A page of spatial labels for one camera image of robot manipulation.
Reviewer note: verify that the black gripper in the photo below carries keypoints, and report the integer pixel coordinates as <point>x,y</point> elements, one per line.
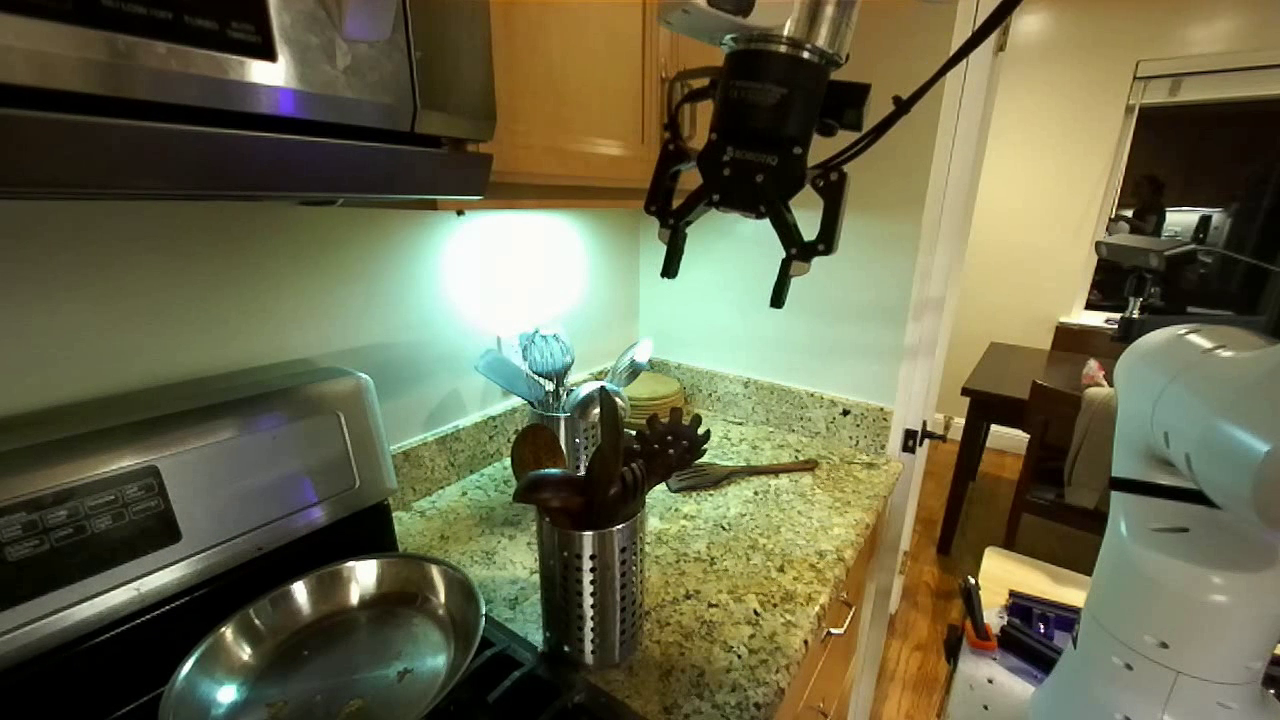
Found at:
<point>765,135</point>

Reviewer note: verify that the slotted serving spoon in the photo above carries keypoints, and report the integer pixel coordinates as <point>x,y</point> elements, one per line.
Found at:
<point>628,360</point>

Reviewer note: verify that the dark pasta spoon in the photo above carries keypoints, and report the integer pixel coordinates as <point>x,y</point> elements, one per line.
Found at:
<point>669,447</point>

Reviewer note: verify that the brown wooden spoon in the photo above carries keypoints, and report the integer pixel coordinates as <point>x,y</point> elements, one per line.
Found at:
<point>549,499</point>
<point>542,449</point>

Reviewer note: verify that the round wooden board stack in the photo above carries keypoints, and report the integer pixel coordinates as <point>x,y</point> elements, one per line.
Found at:
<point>657,396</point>

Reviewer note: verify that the slotted wooden spatula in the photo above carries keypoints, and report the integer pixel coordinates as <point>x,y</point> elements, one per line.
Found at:
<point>697,477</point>

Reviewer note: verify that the grey slotted plastic spatula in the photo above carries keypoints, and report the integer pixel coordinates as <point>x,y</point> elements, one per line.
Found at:
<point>513,373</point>

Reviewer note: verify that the black door latch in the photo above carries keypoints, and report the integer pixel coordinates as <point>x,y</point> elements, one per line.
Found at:
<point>919,437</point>

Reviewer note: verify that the dark wooden side table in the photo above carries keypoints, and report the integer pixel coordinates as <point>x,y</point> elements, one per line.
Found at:
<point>994,382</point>

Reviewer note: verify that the dark wooden chair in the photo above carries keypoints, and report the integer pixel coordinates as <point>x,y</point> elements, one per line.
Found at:
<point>1045,424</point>

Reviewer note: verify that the dark desk equipment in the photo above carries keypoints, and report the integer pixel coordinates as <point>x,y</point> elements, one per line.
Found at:
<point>1134,266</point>

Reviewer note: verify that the white draped cloth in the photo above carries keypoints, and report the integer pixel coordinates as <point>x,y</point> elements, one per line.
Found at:
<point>1095,441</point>

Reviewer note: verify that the wooden base cabinet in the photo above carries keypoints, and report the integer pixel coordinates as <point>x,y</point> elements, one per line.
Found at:
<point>826,664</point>

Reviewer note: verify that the white robot cart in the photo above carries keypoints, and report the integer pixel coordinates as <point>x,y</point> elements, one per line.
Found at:
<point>1024,575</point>

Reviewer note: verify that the red and black tool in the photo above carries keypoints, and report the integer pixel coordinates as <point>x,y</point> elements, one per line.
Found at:
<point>976,623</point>

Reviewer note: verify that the black electronic box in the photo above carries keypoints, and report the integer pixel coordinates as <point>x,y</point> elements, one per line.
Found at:
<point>1043,628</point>

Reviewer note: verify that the stainless steel frying pan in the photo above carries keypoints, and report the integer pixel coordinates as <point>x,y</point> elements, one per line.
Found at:
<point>332,653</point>

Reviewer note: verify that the stainless steel microwave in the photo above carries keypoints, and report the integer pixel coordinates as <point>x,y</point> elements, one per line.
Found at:
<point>203,81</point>

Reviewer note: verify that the stainless steel stove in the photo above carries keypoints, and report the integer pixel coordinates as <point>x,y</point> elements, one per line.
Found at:
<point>203,467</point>

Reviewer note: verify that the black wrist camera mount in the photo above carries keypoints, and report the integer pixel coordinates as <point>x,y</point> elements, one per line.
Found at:
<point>844,107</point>

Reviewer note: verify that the white door frame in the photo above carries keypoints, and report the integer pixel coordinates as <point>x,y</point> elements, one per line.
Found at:
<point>923,346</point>

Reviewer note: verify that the wooden wall cabinet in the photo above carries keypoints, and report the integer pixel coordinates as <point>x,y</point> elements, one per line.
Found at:
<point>561,93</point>

